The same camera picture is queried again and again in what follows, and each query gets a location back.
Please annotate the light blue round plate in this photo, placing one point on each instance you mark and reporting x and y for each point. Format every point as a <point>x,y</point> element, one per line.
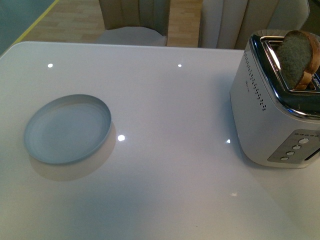
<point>68,129</point>

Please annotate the slice of brown bread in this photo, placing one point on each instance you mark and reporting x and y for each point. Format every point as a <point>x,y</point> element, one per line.
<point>299,58</point>

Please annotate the beige upholstered chair left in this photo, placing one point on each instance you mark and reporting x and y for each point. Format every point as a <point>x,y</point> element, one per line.
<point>135,22</point>

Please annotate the beige upholstered chair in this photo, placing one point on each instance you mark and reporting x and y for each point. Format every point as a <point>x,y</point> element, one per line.
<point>135,22</point>
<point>228,24</point>

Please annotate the white chrome two-slot toaster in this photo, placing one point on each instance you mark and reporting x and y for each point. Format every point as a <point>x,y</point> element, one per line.
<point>277,126</point>

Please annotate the beige upholstered chair right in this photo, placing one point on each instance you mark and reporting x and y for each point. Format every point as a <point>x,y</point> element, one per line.
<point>228,24</point>

